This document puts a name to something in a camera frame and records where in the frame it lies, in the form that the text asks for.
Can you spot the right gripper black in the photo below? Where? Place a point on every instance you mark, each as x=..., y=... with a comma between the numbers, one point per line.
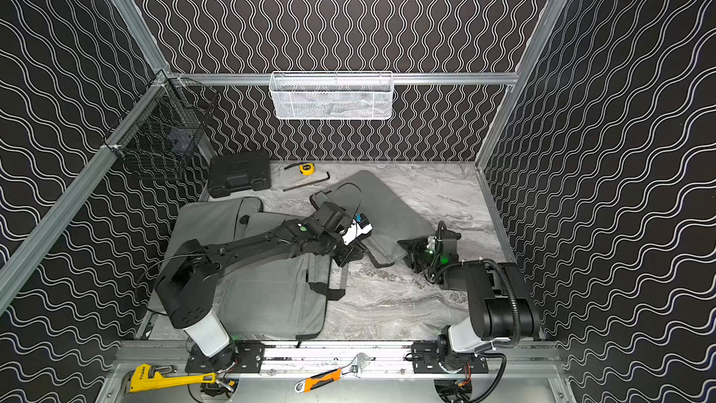
x=417, y=249

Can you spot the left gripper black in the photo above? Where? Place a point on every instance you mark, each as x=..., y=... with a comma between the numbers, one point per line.
x=347, y=252

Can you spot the grey zippered laptop bag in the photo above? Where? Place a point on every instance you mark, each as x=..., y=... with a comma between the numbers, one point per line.
x=391, y=218

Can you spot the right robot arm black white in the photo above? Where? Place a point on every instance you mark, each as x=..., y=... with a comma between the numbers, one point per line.
x=500, y=311

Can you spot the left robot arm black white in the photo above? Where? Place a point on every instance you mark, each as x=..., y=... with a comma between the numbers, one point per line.
x=187, y=284

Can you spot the black hex key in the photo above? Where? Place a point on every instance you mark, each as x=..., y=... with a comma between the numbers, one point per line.
x=308, y=183

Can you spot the yellow tape measure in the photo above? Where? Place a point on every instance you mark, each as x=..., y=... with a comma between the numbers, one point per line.
x=305, y=168

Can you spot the black plastic tool case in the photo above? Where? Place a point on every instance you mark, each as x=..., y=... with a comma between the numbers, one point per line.
x=249, y=170

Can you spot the orange adjustable wrench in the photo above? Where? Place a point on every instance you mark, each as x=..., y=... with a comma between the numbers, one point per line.
x=354, y=368

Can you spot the yellow pipe wrench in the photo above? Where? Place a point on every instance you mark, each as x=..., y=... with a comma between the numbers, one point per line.
x=150, y=378

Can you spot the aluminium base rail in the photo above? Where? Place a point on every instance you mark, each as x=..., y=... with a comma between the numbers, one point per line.
x=386, y=359

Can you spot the white wire mesh basket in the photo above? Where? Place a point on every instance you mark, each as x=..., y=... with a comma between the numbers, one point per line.
x=332, y=95

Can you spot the black wire basket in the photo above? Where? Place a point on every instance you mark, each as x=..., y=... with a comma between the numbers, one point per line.
x=165, y=139

